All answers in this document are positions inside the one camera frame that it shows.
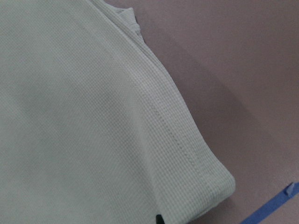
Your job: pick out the olive green long-sleeve shirt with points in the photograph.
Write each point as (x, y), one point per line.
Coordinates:
(93, 129)

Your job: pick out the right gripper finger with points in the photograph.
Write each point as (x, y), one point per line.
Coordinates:
(159, 219)

